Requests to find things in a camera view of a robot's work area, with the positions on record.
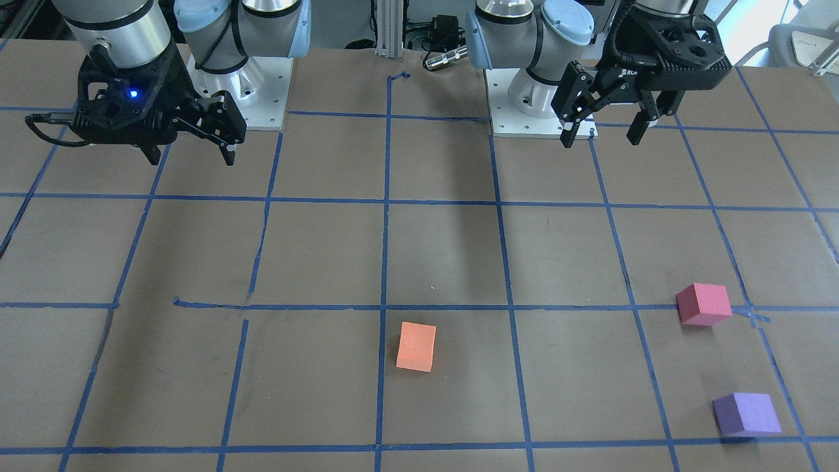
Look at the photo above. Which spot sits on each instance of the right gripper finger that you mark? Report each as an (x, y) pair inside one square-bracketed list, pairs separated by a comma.
[(216, 119)]

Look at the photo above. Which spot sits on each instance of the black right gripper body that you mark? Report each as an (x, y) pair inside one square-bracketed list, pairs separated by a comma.
[(172, 83)]

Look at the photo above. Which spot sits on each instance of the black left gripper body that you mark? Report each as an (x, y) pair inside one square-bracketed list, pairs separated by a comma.
[(617, 70)]

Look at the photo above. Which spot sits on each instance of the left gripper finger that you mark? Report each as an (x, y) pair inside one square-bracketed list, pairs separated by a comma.
[(583, 91), (651, 109)]

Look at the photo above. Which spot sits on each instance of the pink foam cube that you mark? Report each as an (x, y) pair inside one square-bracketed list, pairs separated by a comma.
[(703, 304)]

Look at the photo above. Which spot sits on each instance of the orange foam cube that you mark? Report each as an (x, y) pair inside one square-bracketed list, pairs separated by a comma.
[(416, 346)]

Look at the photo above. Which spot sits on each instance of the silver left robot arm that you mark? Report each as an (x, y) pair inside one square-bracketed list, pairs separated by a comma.
[(544, 36)]

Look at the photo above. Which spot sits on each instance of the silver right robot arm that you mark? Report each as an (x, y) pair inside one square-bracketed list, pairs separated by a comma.
[(222, 37)]

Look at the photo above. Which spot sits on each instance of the black power adapter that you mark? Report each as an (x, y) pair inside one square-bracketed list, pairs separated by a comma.
[(441, 34)]

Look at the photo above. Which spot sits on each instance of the silver metal cylinder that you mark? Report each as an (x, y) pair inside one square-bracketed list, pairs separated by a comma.
[(435, 61)]

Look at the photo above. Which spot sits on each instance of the purple foam cube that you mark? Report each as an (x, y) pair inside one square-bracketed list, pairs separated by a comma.
[(744, 414)]

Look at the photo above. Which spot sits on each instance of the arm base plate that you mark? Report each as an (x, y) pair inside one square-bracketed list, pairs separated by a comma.
[(520, 106), (260, 89)]

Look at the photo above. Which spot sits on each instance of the aluminium frame post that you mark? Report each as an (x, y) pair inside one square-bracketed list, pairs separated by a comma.
[(389, 27)]

